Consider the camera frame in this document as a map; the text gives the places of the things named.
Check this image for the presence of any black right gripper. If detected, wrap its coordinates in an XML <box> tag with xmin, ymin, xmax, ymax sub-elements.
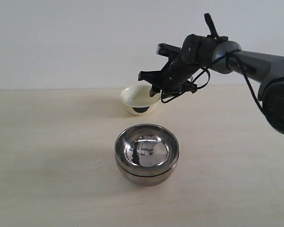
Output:
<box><xmin>138</xmin><ymin>55</ymin><xmax>201</xmax><ymax>97</ymax></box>

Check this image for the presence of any cream ceramic bowl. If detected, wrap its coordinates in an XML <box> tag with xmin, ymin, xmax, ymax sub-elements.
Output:
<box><xmin>120</xmin><ymin>84</ymin><xmax>160</xmax><ymax>115</ymax></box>

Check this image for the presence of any dimpled steel bowl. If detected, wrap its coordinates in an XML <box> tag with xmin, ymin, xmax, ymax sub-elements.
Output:
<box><xmin>114</xmin><ymin>123</ymin><xmax>180</xmax><ymax>167</ymax></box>

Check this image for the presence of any smooth steel bowl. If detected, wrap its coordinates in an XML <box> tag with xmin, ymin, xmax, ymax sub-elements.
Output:
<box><xmin>115</xmin><ymin>155</ymin><xmax>179</xmax><ymax>187</ymax></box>

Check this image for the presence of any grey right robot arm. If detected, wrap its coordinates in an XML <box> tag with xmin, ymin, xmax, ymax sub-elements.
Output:
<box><xmin>138</xmin><ymin>34</ymin><xmax>284</xmax><ymax>134</ymax></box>

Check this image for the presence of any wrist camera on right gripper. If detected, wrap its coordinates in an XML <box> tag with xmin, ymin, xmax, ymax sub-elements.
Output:
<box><xmin>156</xmin><ymin>43</ymin><xmax>181</xmax><ymax>58</ymax></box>

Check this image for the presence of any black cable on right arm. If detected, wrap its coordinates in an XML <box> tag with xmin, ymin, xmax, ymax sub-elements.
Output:
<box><xmin>160</xmin><ymin>13</ymin><xmax>273</xmax><ymax>123</ymax></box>

